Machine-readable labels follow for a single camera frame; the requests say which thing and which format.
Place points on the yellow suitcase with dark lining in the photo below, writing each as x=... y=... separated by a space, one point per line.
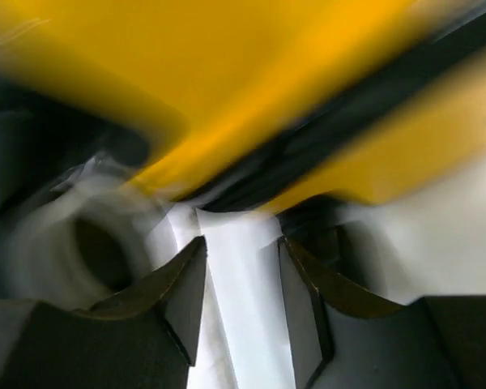
x=234 y=104

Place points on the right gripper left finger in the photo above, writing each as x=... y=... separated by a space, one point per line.
x=145 y=336

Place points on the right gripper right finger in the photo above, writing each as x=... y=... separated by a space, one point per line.
x=343 y=336

